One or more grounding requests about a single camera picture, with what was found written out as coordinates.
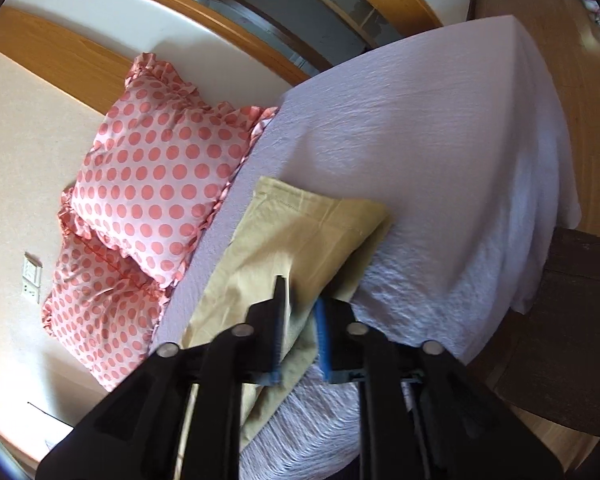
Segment khaki tan pants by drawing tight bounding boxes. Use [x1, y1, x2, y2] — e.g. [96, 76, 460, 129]
[172, 174, 394, 461]

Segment large pink polka-dot pillow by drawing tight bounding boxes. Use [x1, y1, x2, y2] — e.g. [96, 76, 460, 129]
[70, 53, 277, 289]

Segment lavender bed sheet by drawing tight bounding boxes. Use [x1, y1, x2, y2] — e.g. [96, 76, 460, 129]
[149, 14, 584, 480]

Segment white wall power socket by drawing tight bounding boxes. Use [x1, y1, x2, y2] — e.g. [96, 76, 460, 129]
[21, 278, 40, 304]

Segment small pink polka-dot pillow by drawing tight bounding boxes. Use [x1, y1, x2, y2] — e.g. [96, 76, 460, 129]
[42, 231, 168, 391]

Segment white wall light switch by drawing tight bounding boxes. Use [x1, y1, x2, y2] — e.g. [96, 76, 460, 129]
[22, 252, 42, 287]

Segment wooden door frame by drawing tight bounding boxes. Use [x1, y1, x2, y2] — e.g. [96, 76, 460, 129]
[0, 0, 444, 116]

